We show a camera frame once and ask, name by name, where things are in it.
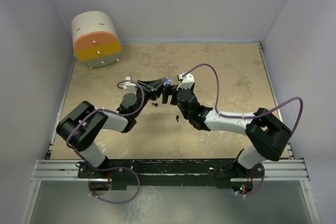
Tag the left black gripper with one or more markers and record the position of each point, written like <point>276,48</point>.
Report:
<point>156,85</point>

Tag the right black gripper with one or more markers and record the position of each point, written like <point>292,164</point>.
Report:
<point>167,91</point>

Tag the purple earbud charging case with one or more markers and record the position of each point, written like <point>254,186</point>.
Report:
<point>168,82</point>

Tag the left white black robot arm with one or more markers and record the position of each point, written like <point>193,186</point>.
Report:
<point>83,124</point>

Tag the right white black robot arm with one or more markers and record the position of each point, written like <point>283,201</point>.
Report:
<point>268,135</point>

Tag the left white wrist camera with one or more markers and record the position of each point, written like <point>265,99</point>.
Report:
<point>128,84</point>

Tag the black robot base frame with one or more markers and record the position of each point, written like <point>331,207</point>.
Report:
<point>221,173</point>

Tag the aluminium extrusion rail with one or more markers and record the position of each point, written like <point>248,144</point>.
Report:
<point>66,170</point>

